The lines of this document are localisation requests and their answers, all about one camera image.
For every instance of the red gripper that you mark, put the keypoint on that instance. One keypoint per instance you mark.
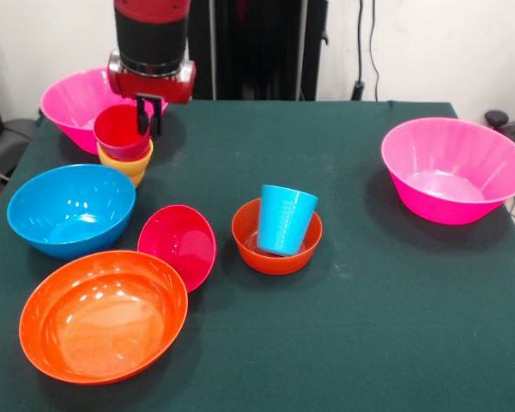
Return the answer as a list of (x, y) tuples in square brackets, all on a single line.
[(167, 90)]

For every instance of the red plastic cup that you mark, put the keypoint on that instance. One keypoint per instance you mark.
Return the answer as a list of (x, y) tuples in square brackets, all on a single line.
[(116, 133)]

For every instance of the yellow plastic cup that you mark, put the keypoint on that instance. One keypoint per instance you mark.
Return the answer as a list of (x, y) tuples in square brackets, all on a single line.
[(129, 165)]

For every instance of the blue plastic bowl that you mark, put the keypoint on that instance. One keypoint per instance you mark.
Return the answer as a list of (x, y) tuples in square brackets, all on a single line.
[(68, 214)]

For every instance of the small red plastic bowl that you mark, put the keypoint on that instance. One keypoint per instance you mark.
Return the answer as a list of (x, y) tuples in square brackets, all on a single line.
[(176, 244)]

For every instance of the small orange plastic bowl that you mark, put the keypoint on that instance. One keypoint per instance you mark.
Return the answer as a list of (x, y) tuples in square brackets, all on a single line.
[(249, 249)]

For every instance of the blue plastic cup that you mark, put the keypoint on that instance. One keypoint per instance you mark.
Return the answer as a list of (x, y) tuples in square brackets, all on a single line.
[(285, 223)]

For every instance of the large orange plastic bowl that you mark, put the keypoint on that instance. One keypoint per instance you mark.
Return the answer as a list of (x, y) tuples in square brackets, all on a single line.
[(103, 326)]

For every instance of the large pink plastic bowl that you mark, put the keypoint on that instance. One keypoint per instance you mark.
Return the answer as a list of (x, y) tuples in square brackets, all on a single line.
[(455, 171), (68, 107)]

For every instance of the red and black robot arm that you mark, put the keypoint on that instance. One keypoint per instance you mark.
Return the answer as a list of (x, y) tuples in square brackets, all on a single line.
[(150, 38)]

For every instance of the dark green tablecloth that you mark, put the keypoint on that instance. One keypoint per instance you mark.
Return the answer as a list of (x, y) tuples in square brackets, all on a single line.
[(326, 343)]

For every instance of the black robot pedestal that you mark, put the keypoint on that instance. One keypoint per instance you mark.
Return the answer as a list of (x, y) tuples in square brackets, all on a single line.
[(257, 51)]

